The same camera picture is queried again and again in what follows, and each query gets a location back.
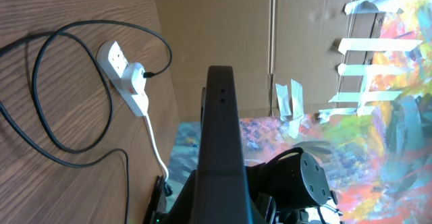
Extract white charger adapter plug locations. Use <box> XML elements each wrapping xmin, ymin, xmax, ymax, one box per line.
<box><xmin>121</xmin><ymin>62</ymin><xmax>146</xmax><ymax>94</ymax></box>

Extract colourful painted backdrop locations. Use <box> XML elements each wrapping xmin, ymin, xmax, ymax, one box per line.
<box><xmin>157</xmin><ymin>0</ymin><xmax>431</xmax><ymax>223</ymax></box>

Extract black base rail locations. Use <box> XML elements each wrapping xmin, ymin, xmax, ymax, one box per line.
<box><xmin>142</xmin><ymin>175</ymin><xmax>173</xmax><ymax>224</ymax></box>

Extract white power strip cord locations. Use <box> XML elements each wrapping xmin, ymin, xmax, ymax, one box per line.
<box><xmin>144</xmin><ymin>113</ymin><xmax>169</xmax><ymax>181</ymax></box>

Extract Samsung Galaxy smartphone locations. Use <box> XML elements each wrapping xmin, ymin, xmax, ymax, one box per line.
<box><xmin>190</xmin><ymin>65</ymin><xmax>252</xmax><ymax>224</ymax></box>

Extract white power strip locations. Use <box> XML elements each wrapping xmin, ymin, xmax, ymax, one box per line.
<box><xmin>97</xmin><ymin>40</ymin><xmax>149</xmax><ymax>117</ymax></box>

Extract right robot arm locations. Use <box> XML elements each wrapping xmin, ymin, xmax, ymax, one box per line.
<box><xmin>246</xmin><ymin>147</ymin><xmax>343</xmax><ymax>224</ymax></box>

